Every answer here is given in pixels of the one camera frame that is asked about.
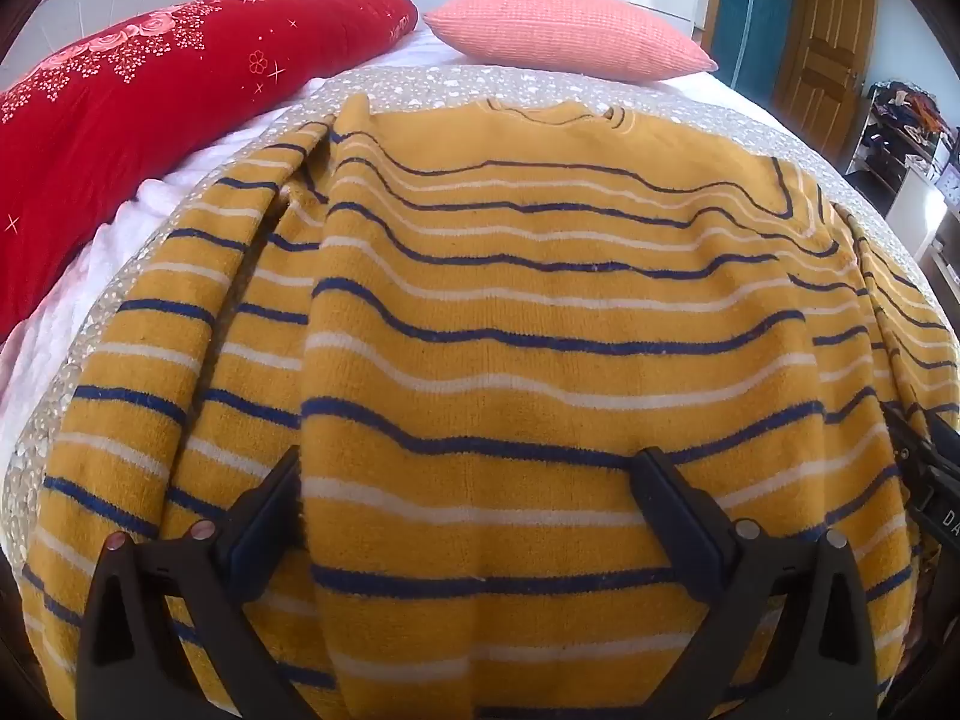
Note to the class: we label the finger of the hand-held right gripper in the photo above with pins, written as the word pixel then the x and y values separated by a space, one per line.
pixel 911 435

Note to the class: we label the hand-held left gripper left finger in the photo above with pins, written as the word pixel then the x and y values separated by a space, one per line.
pixel 253 540

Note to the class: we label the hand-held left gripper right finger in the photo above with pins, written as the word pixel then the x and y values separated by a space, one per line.
pixel 684 529

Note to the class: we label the yellow striped sweater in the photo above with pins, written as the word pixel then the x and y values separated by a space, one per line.
pixel 540 360

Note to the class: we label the cluttered shelf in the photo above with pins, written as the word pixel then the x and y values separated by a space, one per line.
pixel 900 120

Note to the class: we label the wooden door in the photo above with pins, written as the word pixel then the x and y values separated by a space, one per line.
pixel 825 37

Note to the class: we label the red floral pillow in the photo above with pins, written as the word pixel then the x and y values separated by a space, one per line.
pixel 142 120

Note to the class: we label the teal curtain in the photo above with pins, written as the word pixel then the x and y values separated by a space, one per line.
pixel 750 15

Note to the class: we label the beige dotted blanket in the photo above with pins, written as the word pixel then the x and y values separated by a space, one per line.
pixel 450 86

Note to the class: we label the pink pillow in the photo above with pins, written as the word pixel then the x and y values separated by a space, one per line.
pixel 570 34

